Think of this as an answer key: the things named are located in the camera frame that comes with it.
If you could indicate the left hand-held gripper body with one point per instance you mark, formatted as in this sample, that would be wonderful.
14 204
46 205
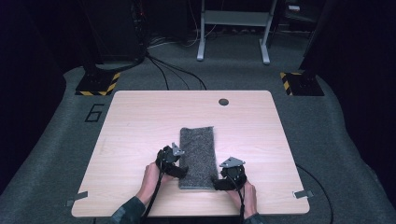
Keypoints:
168 157

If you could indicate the black striped stand base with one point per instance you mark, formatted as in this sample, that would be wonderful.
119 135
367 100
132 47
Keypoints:
98 84
303 84

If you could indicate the gray tape strip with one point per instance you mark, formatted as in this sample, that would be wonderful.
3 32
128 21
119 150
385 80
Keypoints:
76 199
303 194

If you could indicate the white metal desk frame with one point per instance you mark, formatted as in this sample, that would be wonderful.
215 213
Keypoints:
233 18

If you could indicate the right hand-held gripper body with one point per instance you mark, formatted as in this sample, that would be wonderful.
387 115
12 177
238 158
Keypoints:
234 175

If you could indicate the person's right hand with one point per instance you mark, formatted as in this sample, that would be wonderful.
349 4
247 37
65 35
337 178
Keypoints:
247 199

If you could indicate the gray towel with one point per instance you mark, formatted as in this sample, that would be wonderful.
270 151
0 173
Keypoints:
197 155

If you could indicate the dark equipment cabinet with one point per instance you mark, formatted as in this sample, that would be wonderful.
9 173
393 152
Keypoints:
115 28

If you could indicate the black stand pole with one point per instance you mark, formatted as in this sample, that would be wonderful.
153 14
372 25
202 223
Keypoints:
314 40

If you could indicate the person's left hand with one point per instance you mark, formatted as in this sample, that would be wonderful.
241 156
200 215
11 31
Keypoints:
152 183

